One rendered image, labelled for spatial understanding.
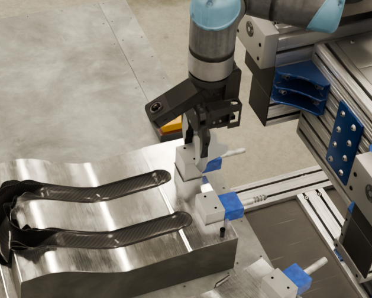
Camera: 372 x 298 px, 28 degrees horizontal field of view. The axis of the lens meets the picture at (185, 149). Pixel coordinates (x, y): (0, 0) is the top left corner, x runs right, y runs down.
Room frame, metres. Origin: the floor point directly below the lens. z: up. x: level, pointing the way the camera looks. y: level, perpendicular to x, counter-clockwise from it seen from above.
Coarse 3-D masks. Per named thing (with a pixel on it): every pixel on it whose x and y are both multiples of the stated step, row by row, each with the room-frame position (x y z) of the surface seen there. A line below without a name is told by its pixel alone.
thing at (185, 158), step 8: (184, 144) 0.97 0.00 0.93; (192, 144) 0.97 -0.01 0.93; (176, 152) 0.96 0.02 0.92; (184, 152) 0.95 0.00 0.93; (192, 152) 0.95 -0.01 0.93; (232, 152) 0.98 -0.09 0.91; (240, 152) 0.99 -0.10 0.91; (176, 160) 0.96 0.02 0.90; (184, 160) 0.93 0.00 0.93; (192, 160) 0.93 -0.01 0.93; (216, 160) 0.95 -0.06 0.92; (176, 168) 0.96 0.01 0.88; (184, 168) 0.92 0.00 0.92; (192, 168) 0.93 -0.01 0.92; (208, 168) 0.94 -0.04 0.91; (216, 168) 0.95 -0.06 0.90; (184, 176) 0.92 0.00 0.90; (192, 176) 0.93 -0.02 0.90; (200, 176) 0.93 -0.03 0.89
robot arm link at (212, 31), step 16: (192, 0) 0.95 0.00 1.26; (208, 0) 0.94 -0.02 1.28; (224, 0) 0.94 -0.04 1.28; (240, 0) 0.99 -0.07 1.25; (192, 16) 0.94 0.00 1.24; (208, 16) 0.93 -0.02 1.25; (224, 16) 0.93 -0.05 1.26; (240, 16) 0.97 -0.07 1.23; (192, 32) 0.94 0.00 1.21; (208, 32) 0.93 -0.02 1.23; (224, 32) 0.93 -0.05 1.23; (192, 48) 0.94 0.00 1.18; (208, 48) 0.92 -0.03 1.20; (224, 48) 0.93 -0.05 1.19
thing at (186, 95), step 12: (180, 84) 0.97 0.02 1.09; (192, 84) 0.96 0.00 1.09; (168, 96) 0.95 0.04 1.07; (180, 96) 0.94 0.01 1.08; (192, 96) 0.93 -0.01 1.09; (204, 96) 0.94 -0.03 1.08; (156, 108) 0.93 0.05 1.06; (168, 108) 0.92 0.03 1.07; (180, 108) 0.92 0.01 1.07; (156, 120) 0.91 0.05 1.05; (168, 120) 0.92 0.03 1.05
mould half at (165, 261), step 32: (32, 160) 0.92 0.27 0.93; (128, 160) 0.97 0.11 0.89; (160, 160) 0.97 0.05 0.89; (160, 192) 0.89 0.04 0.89; (192, 192) 0.90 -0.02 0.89; (32, 224) 0.76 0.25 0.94; (64, 224) 0.78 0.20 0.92; (96, 224) 0.81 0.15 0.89; (128, 224) 0.82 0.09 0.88; (192, 224) 0.82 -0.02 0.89; (224, 224) 0.83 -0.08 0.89; (32, 256) 0.70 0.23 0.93; (64, 256) 0.71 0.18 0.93; (96, 256) 0.73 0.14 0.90; (128, 256) 0.75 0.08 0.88; (160, 256) 0.75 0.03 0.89; (192, 256) 0.77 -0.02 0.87; (224, 256) 0.79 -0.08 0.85; (0, 288) 0.69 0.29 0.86; (32, 288) 0.66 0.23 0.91; (64, 288) 0.68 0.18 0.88; (96, 288) 0.70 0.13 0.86; (128, 288) 0.72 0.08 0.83; (160, 288) 0.74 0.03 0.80
